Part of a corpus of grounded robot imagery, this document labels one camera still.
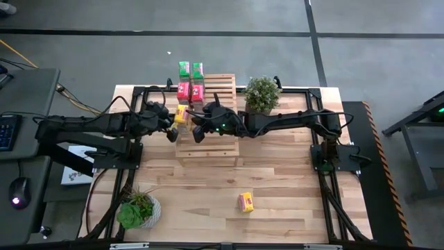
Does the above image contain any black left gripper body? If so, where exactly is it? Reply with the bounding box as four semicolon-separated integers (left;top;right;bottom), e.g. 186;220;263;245
144;101;174;135

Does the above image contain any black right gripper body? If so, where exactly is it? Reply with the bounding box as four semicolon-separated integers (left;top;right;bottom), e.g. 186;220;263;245
199;103;246;135

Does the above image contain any yellow Corn Pops box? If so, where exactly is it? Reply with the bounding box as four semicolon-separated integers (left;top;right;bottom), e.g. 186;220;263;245
173;103;195;135
237;191;255;213

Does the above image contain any red cereal box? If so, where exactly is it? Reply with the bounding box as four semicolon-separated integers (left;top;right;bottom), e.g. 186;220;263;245
190;84;205;107
176;81;191;105

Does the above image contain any green cereal box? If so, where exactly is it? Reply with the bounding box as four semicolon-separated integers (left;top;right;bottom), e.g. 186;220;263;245
191;62;205;85
178;60;191;83

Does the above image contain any wooden slatted shelf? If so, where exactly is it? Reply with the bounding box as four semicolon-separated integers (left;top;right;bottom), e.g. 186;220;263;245
174;72;241;167

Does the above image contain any green bush, brown slatted pot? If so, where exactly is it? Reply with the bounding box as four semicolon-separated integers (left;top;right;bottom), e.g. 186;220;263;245
242;75;282;115

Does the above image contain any succulent in white patterned pot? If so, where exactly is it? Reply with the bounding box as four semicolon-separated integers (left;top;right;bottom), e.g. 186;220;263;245
116;185;162;231

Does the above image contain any white printed board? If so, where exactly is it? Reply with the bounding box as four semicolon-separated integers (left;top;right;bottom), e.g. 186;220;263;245
60;144;101;186

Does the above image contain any grey desk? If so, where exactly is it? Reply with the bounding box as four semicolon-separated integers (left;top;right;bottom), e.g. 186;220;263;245
0;67;62;246

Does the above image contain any black backlit keyboard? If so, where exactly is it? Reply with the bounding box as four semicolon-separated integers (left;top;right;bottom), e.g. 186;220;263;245
0;113;23;152

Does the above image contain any black computer mouse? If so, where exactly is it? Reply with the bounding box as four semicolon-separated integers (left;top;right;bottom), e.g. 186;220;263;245
8;176;32;210

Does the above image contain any black mat with hazard stripe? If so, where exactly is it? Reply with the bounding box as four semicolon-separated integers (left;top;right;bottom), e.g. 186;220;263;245
341;100;414;248

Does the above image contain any person's shoe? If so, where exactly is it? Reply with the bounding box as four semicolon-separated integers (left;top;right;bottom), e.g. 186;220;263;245
0;1;17;15

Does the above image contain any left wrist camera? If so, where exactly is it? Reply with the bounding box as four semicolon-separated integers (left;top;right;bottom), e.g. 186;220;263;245
166;126;180;144

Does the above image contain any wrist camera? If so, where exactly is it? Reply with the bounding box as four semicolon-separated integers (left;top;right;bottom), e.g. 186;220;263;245
191;124;207;144
166;126;180;144

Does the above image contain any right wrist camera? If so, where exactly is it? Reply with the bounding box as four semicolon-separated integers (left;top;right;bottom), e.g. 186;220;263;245
191;124;207;144

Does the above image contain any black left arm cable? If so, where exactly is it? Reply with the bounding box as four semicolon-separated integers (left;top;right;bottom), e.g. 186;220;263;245
33;85;168;126

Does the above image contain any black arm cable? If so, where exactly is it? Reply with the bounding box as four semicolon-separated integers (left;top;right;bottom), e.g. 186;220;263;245
185;109;355;140
33;85;168;126

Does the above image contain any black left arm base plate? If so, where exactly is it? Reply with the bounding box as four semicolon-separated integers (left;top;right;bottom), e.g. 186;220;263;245
85;142;144;170

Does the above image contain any black aluminium table frame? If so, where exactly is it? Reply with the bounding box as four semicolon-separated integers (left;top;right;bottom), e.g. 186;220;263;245
79;76;374;244

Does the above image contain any silver metal bracket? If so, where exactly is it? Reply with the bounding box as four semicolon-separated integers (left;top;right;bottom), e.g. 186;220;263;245
303;243;343;250
109;242;150;250

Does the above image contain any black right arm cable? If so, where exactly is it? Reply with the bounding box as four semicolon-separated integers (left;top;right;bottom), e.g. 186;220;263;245
185;109;355;140

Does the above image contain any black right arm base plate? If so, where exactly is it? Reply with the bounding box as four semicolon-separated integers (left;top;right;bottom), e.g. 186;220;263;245
310;144;372;173

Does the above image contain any yellow cable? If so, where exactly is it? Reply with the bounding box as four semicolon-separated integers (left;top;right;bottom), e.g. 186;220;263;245
0;38;93;112

